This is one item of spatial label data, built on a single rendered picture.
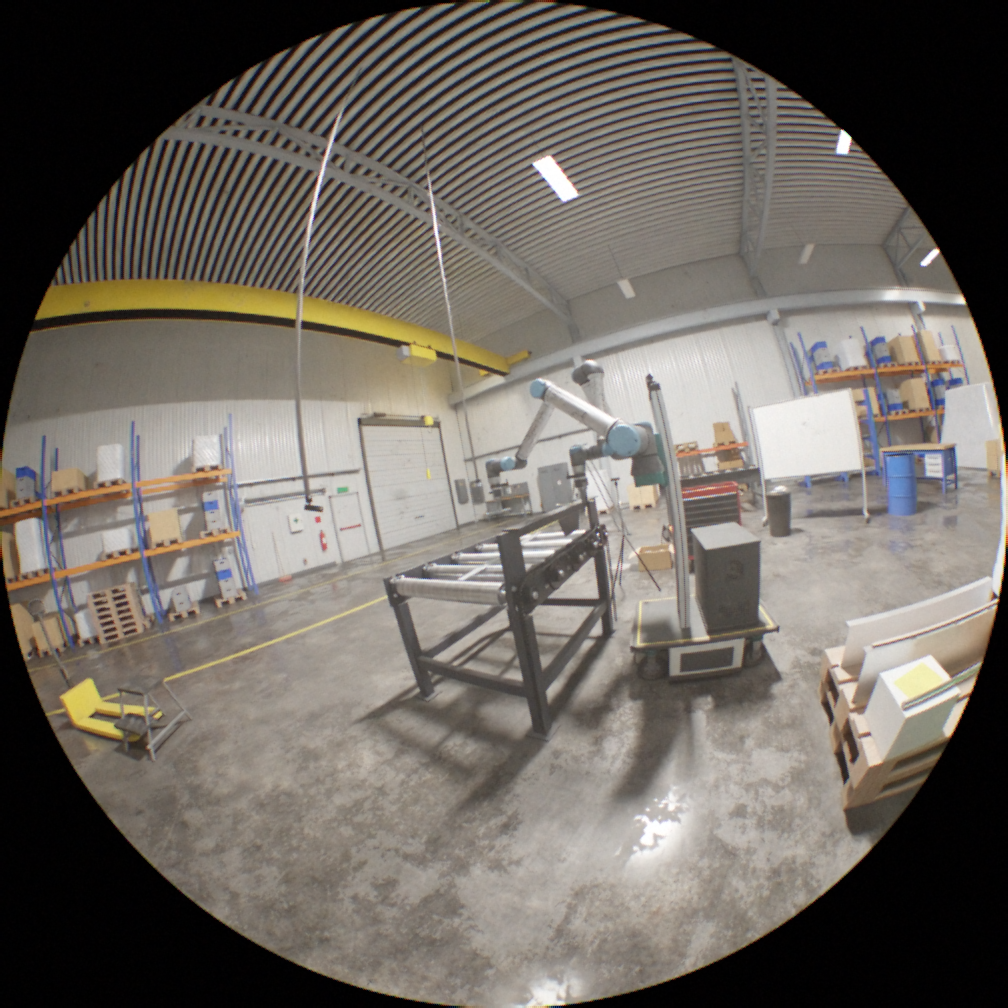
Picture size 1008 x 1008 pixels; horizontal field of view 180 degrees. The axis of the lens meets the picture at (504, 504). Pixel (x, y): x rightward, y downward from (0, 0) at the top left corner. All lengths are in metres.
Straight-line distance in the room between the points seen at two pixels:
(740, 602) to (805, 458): 4.11
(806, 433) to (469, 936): 6.16
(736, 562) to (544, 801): 1.53
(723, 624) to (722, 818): 1.10
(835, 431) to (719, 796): 5.14
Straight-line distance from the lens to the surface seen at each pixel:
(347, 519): 11.02
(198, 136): 6.76
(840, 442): 5.82
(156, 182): 8.97
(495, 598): 1.51
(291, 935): 1.69
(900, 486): 6.09
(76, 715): 4.44
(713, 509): 3.80
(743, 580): 1.97
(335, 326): 8.38
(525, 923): 1.40
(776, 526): 5.13
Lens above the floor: 1.35
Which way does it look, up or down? 3 degrees down
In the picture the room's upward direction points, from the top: 11 degrees counter-clockwise
